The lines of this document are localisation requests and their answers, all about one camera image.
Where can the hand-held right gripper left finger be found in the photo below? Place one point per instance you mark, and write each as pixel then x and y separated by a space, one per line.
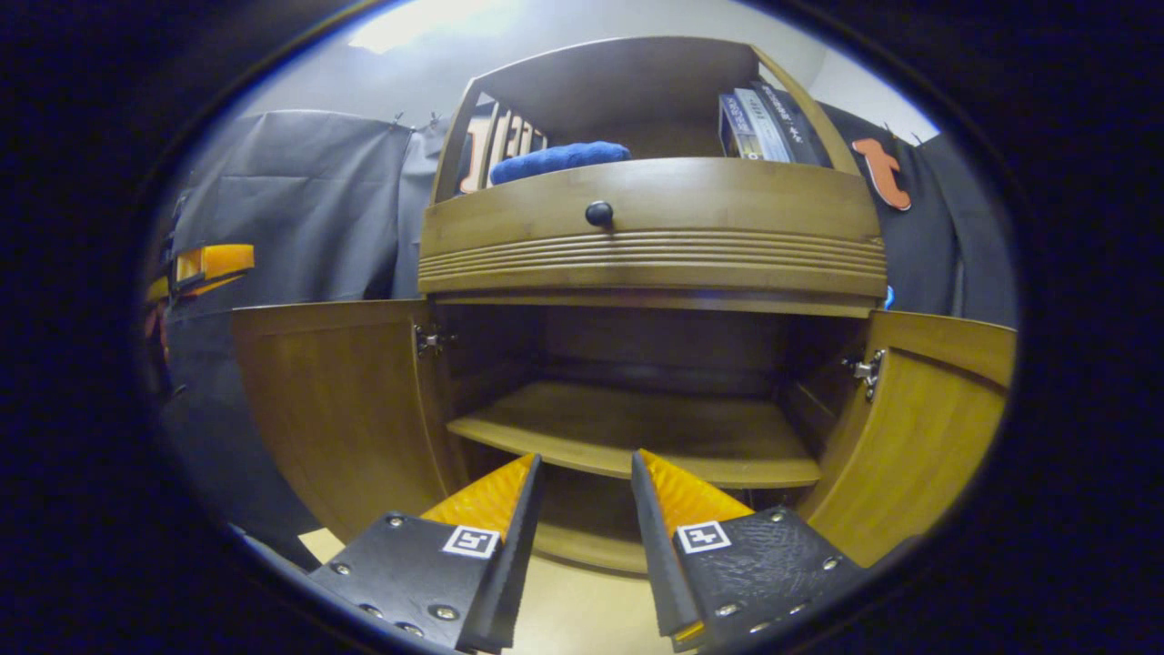
pixel 514 555

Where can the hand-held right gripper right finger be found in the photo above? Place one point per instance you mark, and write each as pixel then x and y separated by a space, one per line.
pixel 650 555

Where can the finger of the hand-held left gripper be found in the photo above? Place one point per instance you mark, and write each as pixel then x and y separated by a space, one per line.
pixel 223 262

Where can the wooden cabinet door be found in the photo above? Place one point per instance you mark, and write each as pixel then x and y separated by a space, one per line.
pixel 918 446
pixel 346 409

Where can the wooden double-door shoe cabinet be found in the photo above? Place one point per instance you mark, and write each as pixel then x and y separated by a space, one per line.
pixel 655 200

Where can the metal door hinge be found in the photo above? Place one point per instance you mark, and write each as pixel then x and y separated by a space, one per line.
pixel 427 341
pixel 868 371

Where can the wooden cabinet drawer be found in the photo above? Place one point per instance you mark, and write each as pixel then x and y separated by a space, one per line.
pixel 709 218

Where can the black backdrop cloth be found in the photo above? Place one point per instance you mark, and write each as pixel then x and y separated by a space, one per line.
pixel 291 209

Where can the wooden inner shelf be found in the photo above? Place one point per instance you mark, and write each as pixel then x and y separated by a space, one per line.
pixel 637 428

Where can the black drawer knob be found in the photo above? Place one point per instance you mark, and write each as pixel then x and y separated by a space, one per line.
pixel 599 214

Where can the blue folded towel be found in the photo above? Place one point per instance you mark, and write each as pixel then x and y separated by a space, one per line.
pixel 559 159

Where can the blue-grey book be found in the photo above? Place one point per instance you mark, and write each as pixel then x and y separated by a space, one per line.
pixel 732 127

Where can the pale spine book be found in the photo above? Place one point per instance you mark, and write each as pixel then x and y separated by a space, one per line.
pixel 762 123

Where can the dark spine book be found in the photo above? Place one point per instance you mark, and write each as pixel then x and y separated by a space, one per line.
pixel 800 127

